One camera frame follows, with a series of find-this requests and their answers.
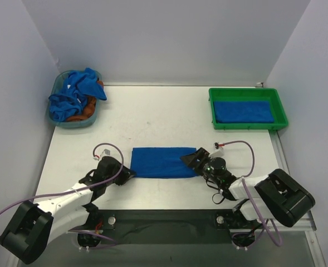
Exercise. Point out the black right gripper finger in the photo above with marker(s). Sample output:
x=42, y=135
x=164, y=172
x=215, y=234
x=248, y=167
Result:
x=191, y=160
x=201, y=152

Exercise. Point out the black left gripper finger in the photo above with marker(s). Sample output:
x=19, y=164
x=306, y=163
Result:
x=126, y=172
x=121, y=180

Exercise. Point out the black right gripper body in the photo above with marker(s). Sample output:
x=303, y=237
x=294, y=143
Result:
x=200, y=158

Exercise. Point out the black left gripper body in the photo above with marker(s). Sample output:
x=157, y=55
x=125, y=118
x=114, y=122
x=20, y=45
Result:
x=122, y=172

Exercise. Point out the blue towel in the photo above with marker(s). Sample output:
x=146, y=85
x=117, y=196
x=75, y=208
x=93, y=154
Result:
x=161, y=162
x=243, y=112

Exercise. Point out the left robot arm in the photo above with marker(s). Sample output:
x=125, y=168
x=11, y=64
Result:
x=34, y=226

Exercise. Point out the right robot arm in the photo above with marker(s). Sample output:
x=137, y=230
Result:
x=274, y=196

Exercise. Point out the pile of blue towels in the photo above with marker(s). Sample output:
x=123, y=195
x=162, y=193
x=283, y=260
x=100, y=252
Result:
x=74, y=94

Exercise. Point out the orange brown towel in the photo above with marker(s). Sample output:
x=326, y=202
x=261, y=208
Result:
x=82, y=93

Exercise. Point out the teal plastic basket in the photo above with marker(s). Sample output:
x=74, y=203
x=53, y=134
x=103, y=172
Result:
x=55, y=116

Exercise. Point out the green plastic tray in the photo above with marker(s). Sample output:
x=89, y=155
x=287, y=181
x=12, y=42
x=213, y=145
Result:
x=249, y=94

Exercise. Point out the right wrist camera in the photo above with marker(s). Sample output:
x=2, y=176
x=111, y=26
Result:
x=218, y=167

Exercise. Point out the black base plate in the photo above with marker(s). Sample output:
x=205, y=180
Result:
x=212, y=226

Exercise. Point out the aluminium frame rail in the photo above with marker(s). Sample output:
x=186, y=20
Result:
x=267, y=222

